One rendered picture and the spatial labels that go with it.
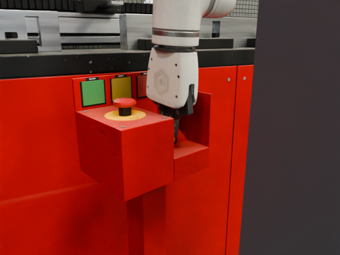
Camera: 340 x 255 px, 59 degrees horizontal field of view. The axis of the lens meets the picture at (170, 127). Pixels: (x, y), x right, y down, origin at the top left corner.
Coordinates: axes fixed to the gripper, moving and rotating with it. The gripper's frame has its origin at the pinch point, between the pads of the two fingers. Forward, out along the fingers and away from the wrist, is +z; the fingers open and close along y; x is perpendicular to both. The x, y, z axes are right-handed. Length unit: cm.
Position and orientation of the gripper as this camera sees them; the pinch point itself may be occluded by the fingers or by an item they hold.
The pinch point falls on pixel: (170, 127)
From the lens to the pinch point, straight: 59.8
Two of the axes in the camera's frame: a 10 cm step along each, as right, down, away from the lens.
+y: 6.6, 3.0, -6.9
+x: 7.5, -1.9, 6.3
